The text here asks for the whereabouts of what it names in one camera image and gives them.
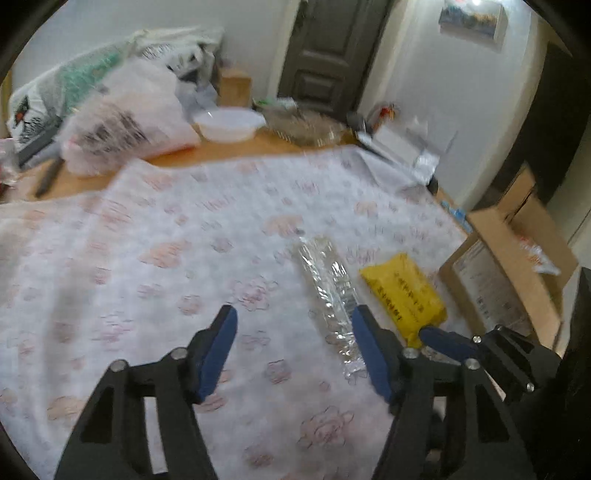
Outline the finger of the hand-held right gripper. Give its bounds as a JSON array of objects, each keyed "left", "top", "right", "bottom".
[{"left": 418, "top": 324, "right": 562, "bottom": 407}]

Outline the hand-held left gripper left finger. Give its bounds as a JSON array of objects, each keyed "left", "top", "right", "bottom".
[{"left": 53, "top": 305, "right": 239, "bottom": 480}]

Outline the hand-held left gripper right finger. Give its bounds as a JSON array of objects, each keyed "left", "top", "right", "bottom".
[{"left": 352, "top": 305, "right": 539, "bottom": 480}]

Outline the yellow snack packet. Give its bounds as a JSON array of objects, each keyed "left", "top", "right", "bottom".
[{"left": 359, "top": 251, "right": 448, "bottom": 350}]

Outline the large cardboard box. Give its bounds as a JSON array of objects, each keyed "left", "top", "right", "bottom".
[{"left": 438, "top": 161, "right": 581, "bottom": 352}]

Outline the long clear snack packet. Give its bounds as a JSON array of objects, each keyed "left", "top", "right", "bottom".
[{"left": 295, "top": 235, "right": 370, "bottom": 382}]

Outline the white pink printed tablecloth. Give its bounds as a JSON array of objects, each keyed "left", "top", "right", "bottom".
[{"left": 0, "top": 145, "right": 472, "bottom": 480}]

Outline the silver foil packet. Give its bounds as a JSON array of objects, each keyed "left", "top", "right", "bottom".
[{"left": 411, "top": 150, "right": 440, "bottom": 184}]

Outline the white box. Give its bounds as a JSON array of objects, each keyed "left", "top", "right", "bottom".
[{"left": 369, "top": 117, "right": 458, "bottom": 160}]

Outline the white plastic bowl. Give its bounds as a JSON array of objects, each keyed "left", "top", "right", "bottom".
[{"left": 193, "top": 108, "right": 267, "bottom": 143}]

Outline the clear glass dish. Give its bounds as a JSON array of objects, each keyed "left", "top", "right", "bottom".
[{"left": 265, "top": 108, "right": 352, "bottom": 147}]

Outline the red and orange object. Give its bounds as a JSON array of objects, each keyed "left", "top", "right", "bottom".
[{"left": 369, "top": 102, "right": 403, "bottom": 130}]

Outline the black slender object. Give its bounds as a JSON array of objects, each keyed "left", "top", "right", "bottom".
[{"left": 34, "top": 157, "right": 66, "bottom": 199}]

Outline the white plastic bag black print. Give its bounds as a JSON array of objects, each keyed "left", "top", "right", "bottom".
[{"left": 58, "top": 60, "right": 202, "bottom": 179}]

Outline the small cardboard box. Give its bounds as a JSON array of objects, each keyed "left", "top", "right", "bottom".
[{"left": 217, "top": 67, "right": 254, "bottom": 110}]

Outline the white crumpled bag black print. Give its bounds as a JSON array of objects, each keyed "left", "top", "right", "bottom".
[{"left": 131, "top": 28, "right": 225, "bottom": 93}]

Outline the dark grey door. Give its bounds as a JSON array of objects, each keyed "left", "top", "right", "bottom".
[{"left": 277, "top": 0, "right": 394, "bottom": 117}]

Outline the white bag green pattern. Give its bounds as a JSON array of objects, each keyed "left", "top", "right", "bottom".
[{"left": 8, "top": 44, "right": 134, "bottom": 156}]

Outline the wall picture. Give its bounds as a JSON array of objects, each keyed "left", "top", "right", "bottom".
[{"left": 438, "top": 0, "right": 509, "bottom": 49}]

